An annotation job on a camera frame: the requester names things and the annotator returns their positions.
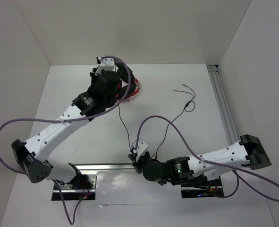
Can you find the black headset cable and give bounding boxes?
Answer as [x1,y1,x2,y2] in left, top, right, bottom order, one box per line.
[118,84,196,159]

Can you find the red headphones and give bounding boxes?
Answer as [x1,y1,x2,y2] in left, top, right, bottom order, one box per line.
[116,78,141,102]

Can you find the base mount plate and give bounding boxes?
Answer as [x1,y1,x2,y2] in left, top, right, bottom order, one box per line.
[181,178,225,199]
[59,171,97,201]

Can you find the aluminium rail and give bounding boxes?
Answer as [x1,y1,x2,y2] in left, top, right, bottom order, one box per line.
[207,65,239,144]
[74,163,135,172]

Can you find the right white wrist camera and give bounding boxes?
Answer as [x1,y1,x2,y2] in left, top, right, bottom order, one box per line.
[130,138,148,162]

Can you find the aluminium rail front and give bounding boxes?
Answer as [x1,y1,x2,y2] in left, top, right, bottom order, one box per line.
[74,163,135,172]

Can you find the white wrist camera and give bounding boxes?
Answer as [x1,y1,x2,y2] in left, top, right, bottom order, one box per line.
[95,57,115,76]
[130,138,148,162]

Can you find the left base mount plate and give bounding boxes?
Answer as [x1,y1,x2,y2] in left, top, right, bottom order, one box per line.
[59,171,97,201]

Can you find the aluminium rail right side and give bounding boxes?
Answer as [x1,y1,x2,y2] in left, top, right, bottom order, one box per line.
[207,65,239,144]

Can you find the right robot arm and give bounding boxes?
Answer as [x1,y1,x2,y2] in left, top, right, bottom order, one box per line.
[128,134,271,185]

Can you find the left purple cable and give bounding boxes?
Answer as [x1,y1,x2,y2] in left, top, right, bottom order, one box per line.
[0,55,133,225]

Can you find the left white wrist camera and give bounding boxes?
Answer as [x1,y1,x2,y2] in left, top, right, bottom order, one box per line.
[95,57,115,76]

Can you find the black headset with microphone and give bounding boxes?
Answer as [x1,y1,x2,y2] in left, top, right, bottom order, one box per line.
[116,62,136,100]

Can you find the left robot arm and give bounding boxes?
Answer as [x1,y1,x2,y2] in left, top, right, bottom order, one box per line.
[11,69,122,189]

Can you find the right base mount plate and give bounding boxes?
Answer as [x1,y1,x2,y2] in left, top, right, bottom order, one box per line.
[181,178,225,199]

